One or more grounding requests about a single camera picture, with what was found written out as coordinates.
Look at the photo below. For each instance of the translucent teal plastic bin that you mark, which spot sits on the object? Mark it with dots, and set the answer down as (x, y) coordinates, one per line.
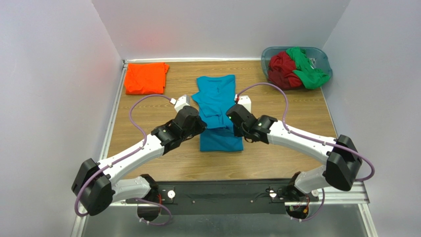
(318, 57)

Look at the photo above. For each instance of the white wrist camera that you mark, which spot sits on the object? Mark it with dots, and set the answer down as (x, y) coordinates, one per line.
(181, 102)
(245, 101)

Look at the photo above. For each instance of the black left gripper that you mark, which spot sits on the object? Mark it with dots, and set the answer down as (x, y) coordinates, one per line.
(200, 123)

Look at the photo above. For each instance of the dark red t shirt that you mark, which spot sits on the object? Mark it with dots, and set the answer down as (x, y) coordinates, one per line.
(281, 72)

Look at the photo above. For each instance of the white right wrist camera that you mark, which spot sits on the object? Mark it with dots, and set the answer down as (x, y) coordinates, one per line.
(245, 101)

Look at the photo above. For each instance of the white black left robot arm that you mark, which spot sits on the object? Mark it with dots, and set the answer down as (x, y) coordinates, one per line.
(131, 164)

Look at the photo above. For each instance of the folded orange t shirt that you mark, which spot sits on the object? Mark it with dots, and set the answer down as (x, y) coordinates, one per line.
(145, 79)

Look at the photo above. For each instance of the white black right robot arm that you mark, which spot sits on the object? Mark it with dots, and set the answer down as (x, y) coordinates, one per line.
(339, 163)

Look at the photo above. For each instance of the green t shirt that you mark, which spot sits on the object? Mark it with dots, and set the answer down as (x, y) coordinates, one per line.
(311, 78)

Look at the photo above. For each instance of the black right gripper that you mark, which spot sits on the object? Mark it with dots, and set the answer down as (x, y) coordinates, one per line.
(232, 116)

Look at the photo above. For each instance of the blue t shirt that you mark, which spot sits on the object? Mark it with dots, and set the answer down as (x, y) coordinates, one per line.
(214, 97)

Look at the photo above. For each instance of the aluminium front frame rail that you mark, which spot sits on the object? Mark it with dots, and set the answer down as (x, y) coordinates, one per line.
(342, 194)

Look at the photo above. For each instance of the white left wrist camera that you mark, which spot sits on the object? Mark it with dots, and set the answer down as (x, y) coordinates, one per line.
(181, 102)

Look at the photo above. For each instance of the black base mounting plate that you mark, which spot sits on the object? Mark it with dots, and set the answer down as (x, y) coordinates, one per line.
(206, 207)

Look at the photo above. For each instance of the aluminium left side rail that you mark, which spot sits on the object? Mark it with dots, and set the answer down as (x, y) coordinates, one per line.
(111, 121)

